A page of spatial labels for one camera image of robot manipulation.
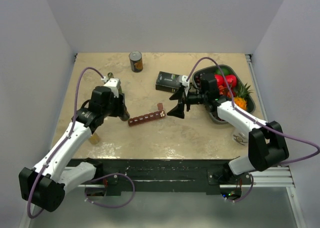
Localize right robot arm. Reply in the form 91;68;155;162
167;73;289;185

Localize white paper cup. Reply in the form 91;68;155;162
231;128;249;146

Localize black green carton box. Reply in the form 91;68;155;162
155;71;182;94

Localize aluminium frame rail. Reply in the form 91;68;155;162
244;53;306;228

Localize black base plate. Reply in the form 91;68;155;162
84;159;251;196

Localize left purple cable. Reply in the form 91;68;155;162
26;66;136;219

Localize dark red grapes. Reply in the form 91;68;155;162
194;73;203;88

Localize left red apple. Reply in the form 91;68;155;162
214;74;224;87

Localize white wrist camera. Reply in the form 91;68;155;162
178;75;190;89
101;76;121;98

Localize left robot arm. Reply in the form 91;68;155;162
18;84;129;218

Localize orange black tin can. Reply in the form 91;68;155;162
128;51;143;73

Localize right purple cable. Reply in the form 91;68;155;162
185;57;320;204

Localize grey fruit tray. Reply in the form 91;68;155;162
192;64;256;114

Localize clear amber pill jar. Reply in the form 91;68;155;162
88;133;101;145

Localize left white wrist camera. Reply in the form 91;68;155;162
101;76;121;98

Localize purple cable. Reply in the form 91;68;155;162
26;66;136;219
185;57;320;204

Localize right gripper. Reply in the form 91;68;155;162
166;86;207;120

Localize small pineapple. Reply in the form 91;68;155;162
234;83;253;111

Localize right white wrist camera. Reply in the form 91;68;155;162
178;75;190;89

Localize peach red fruit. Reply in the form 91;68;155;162
218;85;236;98

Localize red weekly pill organizer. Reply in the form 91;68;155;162
127;103;167;127

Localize green glass bottle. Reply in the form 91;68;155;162
107;72;123;93

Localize green lime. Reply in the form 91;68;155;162
215;67;230;76

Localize right red apple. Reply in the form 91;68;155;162
224;74;238;89

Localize red apple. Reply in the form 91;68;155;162
214;74;224;87
224;74;238;89

